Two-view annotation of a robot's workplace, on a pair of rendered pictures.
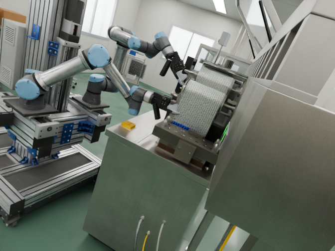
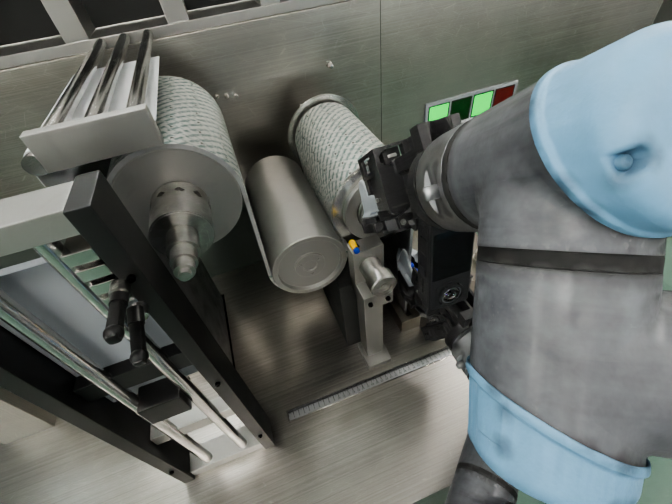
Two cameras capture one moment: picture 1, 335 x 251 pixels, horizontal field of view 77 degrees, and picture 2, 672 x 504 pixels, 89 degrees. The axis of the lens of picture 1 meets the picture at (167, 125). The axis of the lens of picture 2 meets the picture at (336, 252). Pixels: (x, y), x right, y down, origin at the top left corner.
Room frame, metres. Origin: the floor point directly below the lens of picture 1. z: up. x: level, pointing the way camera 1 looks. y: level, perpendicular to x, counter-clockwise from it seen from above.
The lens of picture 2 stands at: (1.60, 0.29, 1.56)
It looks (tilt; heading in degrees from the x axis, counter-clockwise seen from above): 45 degrees down; 243
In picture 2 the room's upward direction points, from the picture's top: 8 degrees counter-clockwise
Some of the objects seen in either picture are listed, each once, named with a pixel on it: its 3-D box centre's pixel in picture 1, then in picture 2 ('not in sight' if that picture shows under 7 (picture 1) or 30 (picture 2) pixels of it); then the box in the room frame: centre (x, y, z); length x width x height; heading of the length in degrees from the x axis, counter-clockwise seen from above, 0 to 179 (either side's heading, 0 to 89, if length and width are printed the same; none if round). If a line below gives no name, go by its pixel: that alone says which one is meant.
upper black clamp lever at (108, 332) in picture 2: not in sight; (116, 314); (1.68, 0.07, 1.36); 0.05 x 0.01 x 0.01; 77
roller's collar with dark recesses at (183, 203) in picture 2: (195, 74); (182, 220); (1.61, -0.06, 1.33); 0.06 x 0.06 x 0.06; 77
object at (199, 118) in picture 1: (193, 117); (381, 217); (1.27, -0.13, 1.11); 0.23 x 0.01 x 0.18; 77
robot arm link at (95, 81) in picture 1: (96, 82); not in sight; (1.68, 0.67, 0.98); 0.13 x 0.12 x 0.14; 137
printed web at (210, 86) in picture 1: (201, 106); (286, 228); (1.46, -0.18, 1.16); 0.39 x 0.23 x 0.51; 167
